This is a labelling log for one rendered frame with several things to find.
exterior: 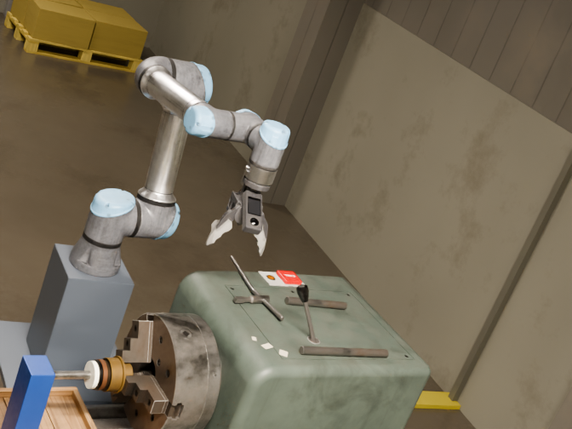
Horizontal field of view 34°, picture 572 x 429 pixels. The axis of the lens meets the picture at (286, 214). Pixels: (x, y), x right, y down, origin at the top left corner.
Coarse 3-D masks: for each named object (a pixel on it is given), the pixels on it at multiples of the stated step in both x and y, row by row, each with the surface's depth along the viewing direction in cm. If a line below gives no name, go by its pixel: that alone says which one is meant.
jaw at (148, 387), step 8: (128, 376) 230; (136, 376) 231; (144, 376) 232; (152, 376) 234; (128, 384) 228; (136, 384) 228; (144, 384) 229; (152, 384) 231; (128, 392) 229; (136, 392) 229; (144, 392) 227; (152, 392) 227; (160, 392) 228; (136, 400) 227; (144, 400) 228; (152, 400) 225; (160, 400) 225; (168, 400) 226; (152, 408) 225; (160, 408) 226; (168, 408) 227; (176, 408) 227; (168, 416) 227
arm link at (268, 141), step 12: (252, 132) 232; (264, 132) 228; (276, 132) 227; (288, 132) 229; (252, 144) 232; (264, 144) 228; (276, 144) 228; (252, 156) 231; (264, 156) 229; (276, 156) 229; (264, 168) 230; (276, 168) 232
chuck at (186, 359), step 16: (160, 320) 234; (176, 320) 235; (192, 320) 238; (128, 336) 248; (160, 336) 233; (176, 336) 229; (192, 336) 232; (160, 352) 232; (176, 352) 226; (192, 352) 229; (144, 368) 242; (160, 368) 232; (176, 368) 225; (192, 368) 228; (208, 368) 230; (160, 384) 231; (176, 384) 225; (192, 384) 227; (176, 400) 225; (192, 400) 228; (128, 416) 244; (144, 416) 236; (160, 416) 229; (176, 416) 228; (192, 416) 230
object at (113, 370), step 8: (96, 360) 229; (104, 360) 231; (112, 360) 230; (120, 360) 231; (104, 368) 227; (112, 368) 228; (120, 368) 229; (128, 368) 232; (104, 376) 227; (112, 376) 227; (120, 376) 229; (104, 384) 227; (112, 384) 228; (120, 384) 229
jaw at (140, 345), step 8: (136, 320) 236; (144, 320) 238; (152, 320) 238; (136, 328) 236; (144, 328) 235; (152, 328) 237; (136, 336) 235; (144, 336) 235; (128, 344) 234; (136, 344) 234; (144, 344) 235; (120, 352) 233; (128, 352) 233; (136, 352) 234; (144, 352) 235; (128, 360) 232; (136, 360) 234; (144, 360) 235; (152, 360) 236
